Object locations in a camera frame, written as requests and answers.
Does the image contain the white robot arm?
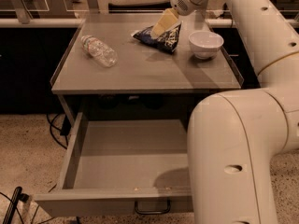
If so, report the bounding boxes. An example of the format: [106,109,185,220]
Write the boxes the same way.
[170,0,299,224]

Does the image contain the black floor cables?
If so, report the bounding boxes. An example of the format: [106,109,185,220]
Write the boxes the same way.
[46,113,70,150]

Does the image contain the white ceramic bowl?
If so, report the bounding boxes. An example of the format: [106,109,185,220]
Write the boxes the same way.
[189,31,224,60]

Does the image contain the blue chip bag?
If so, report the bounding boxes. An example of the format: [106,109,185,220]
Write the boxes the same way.
[132,22,181,54]

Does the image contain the clear plastic water bottle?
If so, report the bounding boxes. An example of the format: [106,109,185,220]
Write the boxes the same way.
[81,35,118,67]

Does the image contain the black stand at bottom left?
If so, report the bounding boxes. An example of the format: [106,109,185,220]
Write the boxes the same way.
[2,187,29,224]

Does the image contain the white horizontal rail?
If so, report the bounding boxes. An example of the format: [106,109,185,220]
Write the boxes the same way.
[0,19,235,28]

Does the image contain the black drawer handle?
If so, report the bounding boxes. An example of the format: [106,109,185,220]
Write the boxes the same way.
[134,200,171,216]

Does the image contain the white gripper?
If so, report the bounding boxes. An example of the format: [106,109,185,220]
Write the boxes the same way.
[150,0,207,37]

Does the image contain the open grey top drawer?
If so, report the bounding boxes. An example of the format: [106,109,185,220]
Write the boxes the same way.
[35,112,192,217]

